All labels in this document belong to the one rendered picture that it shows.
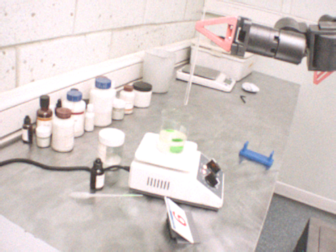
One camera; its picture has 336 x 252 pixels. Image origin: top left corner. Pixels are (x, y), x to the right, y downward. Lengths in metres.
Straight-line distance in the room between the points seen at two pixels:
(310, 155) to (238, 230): 1.56
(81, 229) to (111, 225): 0.06
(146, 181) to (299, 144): 1.59
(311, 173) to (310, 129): 0.30
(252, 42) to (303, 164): 1.68
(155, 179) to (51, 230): 0.23
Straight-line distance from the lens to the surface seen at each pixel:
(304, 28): 0.70
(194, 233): 0.65
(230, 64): 1.70
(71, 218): 0.64
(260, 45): 0.62
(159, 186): 0.70
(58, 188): 0.72
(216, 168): 0.76
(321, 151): 2.20
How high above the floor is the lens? 1.18
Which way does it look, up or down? 24 degrees down
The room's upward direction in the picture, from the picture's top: 10 degrees clockwise
